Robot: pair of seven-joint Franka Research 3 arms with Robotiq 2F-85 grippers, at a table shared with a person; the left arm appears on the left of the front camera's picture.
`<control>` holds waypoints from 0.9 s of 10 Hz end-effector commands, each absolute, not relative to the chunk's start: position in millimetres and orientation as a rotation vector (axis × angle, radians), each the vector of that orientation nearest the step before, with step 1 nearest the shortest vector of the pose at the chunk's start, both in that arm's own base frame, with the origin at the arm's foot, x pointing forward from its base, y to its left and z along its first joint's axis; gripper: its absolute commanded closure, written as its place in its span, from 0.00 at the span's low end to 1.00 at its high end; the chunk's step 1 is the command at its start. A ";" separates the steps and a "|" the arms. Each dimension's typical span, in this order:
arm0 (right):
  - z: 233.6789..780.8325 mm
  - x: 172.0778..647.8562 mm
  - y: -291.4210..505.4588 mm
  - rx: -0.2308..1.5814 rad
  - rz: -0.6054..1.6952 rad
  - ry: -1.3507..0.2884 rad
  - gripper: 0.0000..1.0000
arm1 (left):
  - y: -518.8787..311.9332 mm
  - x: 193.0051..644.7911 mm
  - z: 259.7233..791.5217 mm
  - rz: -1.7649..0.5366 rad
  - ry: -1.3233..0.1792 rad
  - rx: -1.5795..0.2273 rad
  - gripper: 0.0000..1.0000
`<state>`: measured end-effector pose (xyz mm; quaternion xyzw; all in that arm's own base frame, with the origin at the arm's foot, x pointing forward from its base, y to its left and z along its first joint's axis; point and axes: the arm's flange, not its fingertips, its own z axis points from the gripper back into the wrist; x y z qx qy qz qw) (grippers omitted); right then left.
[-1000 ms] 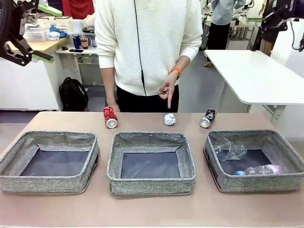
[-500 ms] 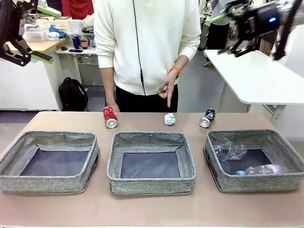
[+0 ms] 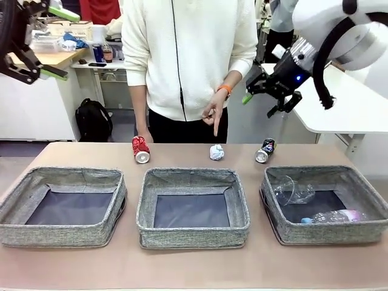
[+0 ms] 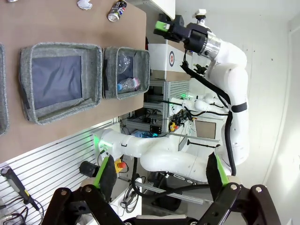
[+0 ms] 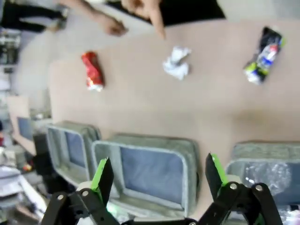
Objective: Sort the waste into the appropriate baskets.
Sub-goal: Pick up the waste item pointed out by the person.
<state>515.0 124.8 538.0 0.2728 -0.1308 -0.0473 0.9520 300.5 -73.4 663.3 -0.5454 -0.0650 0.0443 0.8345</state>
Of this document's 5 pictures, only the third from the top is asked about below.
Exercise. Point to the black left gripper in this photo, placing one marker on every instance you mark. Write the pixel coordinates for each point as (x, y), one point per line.
(19, 27)

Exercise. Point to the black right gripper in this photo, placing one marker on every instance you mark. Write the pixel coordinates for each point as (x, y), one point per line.
(288, 77)

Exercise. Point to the crushed black can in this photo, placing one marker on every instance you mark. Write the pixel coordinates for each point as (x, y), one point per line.
(266, 150)

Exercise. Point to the white paper ball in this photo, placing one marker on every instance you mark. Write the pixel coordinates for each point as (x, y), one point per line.
(217, 152)

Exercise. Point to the clear plastic cup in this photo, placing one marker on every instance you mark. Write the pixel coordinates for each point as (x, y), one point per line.
(298, 194)

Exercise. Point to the clear bottle with pink label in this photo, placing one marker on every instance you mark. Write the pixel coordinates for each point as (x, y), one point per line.
(336, 216)

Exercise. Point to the crushed red can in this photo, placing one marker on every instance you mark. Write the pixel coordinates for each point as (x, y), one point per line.
(140, 147)

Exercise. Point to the person's left forearm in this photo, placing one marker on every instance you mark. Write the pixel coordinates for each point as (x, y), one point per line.
(235, 79)

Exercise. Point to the person's right forearm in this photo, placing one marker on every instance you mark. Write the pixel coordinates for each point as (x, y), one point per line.
(138, 109)

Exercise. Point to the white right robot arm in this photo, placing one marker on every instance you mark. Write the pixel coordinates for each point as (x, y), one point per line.
(357, 42)

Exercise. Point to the person's left hand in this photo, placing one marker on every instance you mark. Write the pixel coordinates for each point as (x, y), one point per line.
(218, 106)

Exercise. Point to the person's right hand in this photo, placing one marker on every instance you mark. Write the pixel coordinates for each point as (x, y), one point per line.
(145, 136)

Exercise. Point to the white plastic basket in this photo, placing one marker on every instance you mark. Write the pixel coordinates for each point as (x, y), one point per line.
(45, 45)

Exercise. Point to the wooden top desk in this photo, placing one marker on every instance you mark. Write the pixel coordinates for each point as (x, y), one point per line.
(60, 57)

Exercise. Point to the white printed bag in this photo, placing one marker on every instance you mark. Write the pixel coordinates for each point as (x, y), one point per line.
(68, 46)

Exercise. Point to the white slotted crate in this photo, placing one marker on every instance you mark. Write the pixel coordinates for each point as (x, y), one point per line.
(72, 30)

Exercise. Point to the blue cloth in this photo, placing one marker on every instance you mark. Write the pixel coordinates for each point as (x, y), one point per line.
(79, 42)

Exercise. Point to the small black item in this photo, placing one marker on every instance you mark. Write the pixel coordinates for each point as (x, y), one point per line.
(82, 61)

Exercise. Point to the orange wrist watch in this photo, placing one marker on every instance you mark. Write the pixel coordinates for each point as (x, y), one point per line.
(225, 90)

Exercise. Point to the white cup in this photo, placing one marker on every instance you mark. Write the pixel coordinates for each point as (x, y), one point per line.
(98, 33)

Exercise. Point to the blue drink bottle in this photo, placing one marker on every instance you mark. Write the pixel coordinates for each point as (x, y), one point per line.
(97, 54)

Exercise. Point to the black phone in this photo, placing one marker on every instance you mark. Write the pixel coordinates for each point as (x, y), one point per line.
(97, 64)

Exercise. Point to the person in light blue shirt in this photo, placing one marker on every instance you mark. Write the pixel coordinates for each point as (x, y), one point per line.
(282, 36)

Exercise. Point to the person in red top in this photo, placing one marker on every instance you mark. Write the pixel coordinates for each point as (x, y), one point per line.
(97, 10)

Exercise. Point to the cola bottle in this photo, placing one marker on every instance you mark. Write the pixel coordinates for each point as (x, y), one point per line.
(108, 54)

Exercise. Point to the large white table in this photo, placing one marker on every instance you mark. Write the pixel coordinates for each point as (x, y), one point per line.
(339, 103)

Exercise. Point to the cream cloth bag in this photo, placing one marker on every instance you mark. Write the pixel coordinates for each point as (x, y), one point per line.
(115, 28)

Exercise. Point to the white shelf desk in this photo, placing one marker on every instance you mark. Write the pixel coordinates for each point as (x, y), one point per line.
(115, 65)

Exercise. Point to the person in white sweater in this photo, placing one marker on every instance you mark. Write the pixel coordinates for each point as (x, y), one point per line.
(200, 54)

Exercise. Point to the black backpack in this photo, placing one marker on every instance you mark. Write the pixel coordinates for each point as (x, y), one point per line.
(92, 121)

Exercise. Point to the grey fabric basket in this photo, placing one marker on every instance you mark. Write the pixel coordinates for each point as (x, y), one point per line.
(327, 235)
(60, 236)
(191, 239)

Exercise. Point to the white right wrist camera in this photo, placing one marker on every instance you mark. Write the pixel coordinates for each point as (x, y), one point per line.
(279, 51)

